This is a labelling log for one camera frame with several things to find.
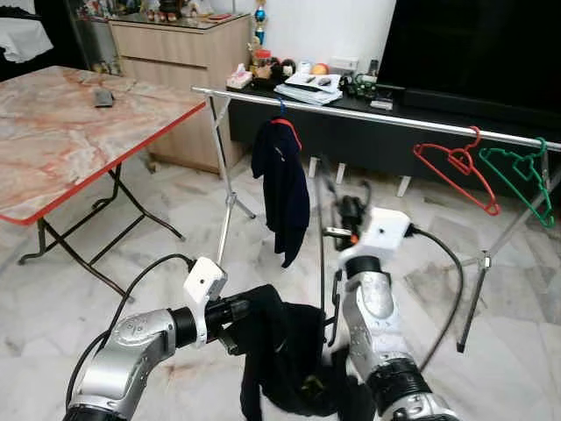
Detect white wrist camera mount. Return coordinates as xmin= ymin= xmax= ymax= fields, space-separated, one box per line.
xmin=342 ymin=208 xmax=413 ymax=262
xmin=182 ymin=257 xmax=229 ymax=347

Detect silver metal clothes rack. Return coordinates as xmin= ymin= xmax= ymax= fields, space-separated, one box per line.
xmin=191 ymin=85 xmax=561 ymax=353

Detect white socket box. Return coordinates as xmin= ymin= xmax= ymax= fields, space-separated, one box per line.
xmin=330 ymin=57 xmax=360 ymax=74

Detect black plush toy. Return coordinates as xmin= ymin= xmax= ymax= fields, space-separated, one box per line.
xmin=252 ymin=58 xmax=297 ymax=87

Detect pink tissue box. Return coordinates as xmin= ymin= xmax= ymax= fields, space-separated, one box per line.
xmin=226 ymin=64 xmax=253 ymax=89

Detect black TV console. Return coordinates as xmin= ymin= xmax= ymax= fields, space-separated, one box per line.
xmin=226 ymin=83 xmax=561 ymax=207

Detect white lace cloth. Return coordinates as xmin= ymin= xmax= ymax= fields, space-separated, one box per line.
xmin=0 ymin=18 xmax=53 ymax=64

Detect navy polo shirt red collar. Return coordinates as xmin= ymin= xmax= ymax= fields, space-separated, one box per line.
xmin=251 ymin=117 xmax=311 ymax=268

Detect red-lidded jar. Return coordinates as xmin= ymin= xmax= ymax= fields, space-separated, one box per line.
xmin=252 ymin=49 xmax=273 ymax=75

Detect green plastic hanger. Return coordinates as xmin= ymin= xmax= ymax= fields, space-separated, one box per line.
xmin=479 ymin=138 xmax=558 ymax=229

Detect black shirt green print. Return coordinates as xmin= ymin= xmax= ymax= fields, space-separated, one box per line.
xmin=224 ymin=283 xmax=378 ymax=421

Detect blue gold trophy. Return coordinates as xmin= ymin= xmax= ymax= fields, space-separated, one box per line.
xmin=252 ymin=0 xmax=268 ymax=49

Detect red plastic hanger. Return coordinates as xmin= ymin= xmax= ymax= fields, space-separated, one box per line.
xmin=413 ymin=126 xmax=501 ymax=217

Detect black folding table leg frame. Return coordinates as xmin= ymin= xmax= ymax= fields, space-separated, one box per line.
xmin=18 ymin=162 xmax=187 ymax=299

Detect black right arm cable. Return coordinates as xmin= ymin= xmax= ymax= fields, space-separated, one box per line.
xmin=408 ymin=226 xmax=465 ymax=374

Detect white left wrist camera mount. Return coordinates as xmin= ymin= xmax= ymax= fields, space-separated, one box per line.
xmin=182 ymin=257 xmax=229 ymax=347

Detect light wooden cabinet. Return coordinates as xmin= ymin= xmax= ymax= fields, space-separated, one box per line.
xmin=108 ymin=13 xmax=255 ymax=174

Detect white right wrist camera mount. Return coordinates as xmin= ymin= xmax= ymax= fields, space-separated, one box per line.
xmin=342 ymin=208 xmax=413 ymax=262

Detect black flat television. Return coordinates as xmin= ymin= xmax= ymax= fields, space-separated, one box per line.
xmin=377 ymin=0 xmax=561 ymax=111

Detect stack of white papers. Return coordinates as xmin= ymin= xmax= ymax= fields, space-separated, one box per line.
xmin=273 ymin=73 xmax=344 ymax=106

